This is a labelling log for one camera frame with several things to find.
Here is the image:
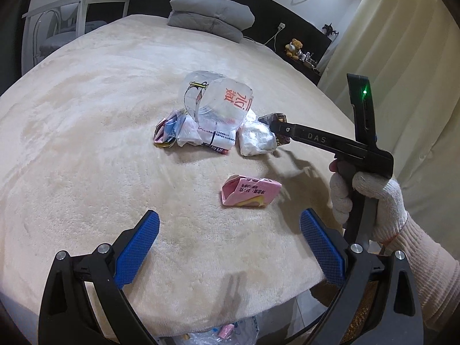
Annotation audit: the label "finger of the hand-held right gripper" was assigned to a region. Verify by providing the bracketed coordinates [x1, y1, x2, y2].
[269, 118, 300, 143]

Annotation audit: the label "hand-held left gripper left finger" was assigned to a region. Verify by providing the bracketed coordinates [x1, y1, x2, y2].
[38, 209, 160, 345]

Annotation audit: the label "white crumpled plastic bag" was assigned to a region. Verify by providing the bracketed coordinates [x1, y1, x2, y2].
[176, 114, 202, 147]

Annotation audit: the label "grey pillows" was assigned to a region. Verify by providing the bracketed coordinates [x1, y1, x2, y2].
[167, 0, 256, 43]

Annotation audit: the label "clear plastic trash bag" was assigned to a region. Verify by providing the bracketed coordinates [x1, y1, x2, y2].
[154, 314, 263, 345]

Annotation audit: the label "brown snack wrapper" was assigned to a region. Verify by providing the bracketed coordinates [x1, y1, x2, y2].
[258, 114, 291, 147]

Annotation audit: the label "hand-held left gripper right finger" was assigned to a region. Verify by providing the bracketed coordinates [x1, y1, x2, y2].
[300, 208, 425, 345]

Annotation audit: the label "white charger cable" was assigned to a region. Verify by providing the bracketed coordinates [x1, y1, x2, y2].
[264, 23, 286, 50]

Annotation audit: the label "brown teddy bear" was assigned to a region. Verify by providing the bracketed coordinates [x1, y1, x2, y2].
[285, 38, 303, 60]

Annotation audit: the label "colourful crumpled wrapper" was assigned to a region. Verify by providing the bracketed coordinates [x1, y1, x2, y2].
[154, 112, 185, 148]

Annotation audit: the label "person's right hand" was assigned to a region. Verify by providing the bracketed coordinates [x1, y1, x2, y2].
[330, 160, 408, 244]

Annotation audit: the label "white tissue pack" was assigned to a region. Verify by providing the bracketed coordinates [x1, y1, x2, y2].
[238, 118, 280, 157]

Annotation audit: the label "cream curtain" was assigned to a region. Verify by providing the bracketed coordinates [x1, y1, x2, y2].
[316, 0, 460, 259]

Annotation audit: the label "white chair grey cushion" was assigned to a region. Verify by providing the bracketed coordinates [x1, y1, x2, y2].
[34, 5, 108, 65]

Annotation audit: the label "pink crumpled carton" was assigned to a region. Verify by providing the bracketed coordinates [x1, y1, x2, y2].
[221, 175, 282, 209]

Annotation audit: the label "clear plastic cup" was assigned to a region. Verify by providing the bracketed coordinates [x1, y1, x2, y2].
[183, 70, 255, 133]

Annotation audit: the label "white printed wrapper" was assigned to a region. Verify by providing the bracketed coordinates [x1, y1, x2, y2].
[199, 127, 238, 156]

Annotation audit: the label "white desk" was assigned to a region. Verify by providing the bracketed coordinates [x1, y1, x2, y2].
[22, 0, 136, 40]

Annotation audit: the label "beige fleece blanket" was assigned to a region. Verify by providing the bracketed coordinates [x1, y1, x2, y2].
[0, 14, 363, 335]

